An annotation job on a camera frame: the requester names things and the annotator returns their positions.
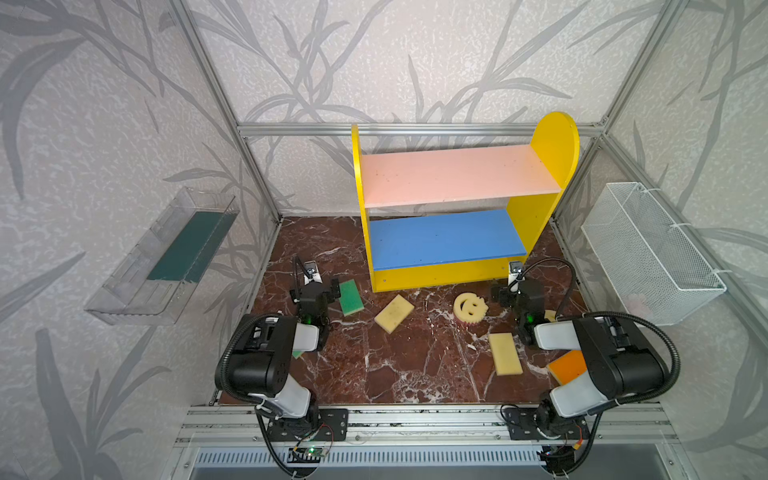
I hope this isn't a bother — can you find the yellow rectangular sponge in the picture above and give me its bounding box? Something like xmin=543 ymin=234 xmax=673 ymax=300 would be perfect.
xmin=488 ymin=333 xmax=523 ymax=376

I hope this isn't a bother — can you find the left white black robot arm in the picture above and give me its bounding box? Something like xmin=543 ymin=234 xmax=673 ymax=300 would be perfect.
xmin=214 ymin=279 xmax=340 ymax=425

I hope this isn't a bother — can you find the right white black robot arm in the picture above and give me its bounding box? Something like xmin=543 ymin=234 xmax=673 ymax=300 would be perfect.
xmin=491 ymin=279 xmax=682 ymax=423

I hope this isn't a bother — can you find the green sponge near shelf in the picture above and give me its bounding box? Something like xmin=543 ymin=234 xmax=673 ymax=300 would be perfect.
xmin=339 ymin=280 xmax=365 ymax=317

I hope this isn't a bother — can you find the yellow pink blue shelf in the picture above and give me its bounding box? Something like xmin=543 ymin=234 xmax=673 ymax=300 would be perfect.
xmin=351 ymin=112 xmax=581 ymax=293

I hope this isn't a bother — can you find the orange sponge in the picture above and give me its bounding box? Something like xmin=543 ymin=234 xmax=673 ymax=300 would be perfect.
xmin=547 ymin=350 xmax=587 ymax=385

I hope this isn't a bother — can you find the green circuit board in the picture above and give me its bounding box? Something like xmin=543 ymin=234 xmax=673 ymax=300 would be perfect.
xmin=289 ymin=446 xmax=330 ymax=464

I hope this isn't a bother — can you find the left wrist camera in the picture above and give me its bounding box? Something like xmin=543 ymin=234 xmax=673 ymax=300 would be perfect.
xmin=303 ymin=261 xmax=322 ymax=285

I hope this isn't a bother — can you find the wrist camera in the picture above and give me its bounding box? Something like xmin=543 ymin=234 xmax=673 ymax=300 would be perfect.
xmin=303 ymin=261 xmax=322 ymax=285
xmin=507 ymin=261 xmax=524 ymax=286

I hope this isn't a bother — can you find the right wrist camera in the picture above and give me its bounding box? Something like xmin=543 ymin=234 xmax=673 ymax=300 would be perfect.
xmin=507 ymin=261 xmax=524 ymax=286

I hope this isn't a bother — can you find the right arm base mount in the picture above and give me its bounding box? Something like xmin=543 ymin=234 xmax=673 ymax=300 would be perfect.
xmin=499 ymin=404 xmax=590 ymax=443

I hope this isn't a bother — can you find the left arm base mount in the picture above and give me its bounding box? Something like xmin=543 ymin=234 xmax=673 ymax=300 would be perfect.
xmin=267 ymin=408 xmax=349 ymax=442

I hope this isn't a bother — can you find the white wire mesh basket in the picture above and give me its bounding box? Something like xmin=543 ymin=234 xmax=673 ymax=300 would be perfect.
xmin=582 ymin=182 xmax=727 ymax=326

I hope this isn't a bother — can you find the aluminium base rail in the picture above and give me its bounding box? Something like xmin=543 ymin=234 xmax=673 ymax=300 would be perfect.
xmin=164 ymin=403 xmax=687 ymax=479

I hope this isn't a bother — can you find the clear plastic wall bin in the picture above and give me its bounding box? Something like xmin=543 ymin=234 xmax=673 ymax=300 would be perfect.
xmin=85 ymin=187 xmax=240 ymax=326

